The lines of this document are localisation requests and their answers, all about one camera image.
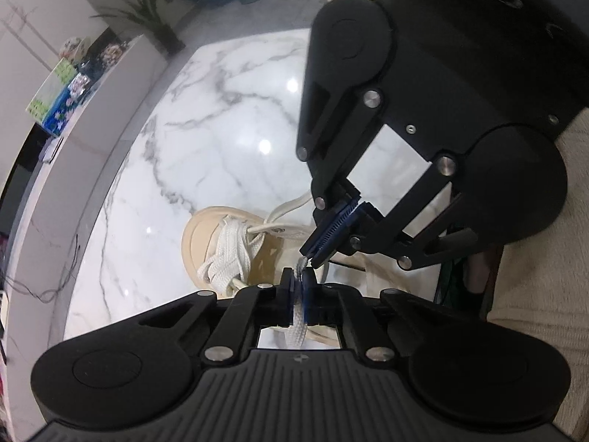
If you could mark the beige canvas shoe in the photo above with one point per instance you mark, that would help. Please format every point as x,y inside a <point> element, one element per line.
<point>195,244</point>

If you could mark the white marble television cabinet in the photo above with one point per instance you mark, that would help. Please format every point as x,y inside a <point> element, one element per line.
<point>106,115</point>

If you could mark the grey notebook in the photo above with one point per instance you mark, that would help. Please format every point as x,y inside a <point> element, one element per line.
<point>50,149</point>

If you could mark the small colourful picture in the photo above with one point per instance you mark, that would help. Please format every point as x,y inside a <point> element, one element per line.
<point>77,86</point>

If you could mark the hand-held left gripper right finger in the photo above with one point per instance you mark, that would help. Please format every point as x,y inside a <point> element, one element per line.
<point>312,301</point>

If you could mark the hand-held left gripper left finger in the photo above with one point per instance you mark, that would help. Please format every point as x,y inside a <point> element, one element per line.
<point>290,299</point>

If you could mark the flowered tissue box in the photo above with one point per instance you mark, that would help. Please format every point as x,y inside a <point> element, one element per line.
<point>73,49</point>

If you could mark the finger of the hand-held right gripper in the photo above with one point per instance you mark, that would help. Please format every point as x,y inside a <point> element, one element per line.
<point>372,235</point>
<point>331,165</point>

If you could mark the blue flower painting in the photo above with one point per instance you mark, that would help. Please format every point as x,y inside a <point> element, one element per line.
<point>57,117</point>

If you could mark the green potted plant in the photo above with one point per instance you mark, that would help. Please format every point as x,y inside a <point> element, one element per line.
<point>142,9</point>

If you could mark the colourful boxes on cabinet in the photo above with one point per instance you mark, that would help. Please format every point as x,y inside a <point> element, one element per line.
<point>48,94</point>

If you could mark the black and white figurine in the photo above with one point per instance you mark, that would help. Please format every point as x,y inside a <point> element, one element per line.
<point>111,50</point>

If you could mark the cream shoelace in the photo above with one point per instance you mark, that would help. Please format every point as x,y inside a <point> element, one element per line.
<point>225,248</point>

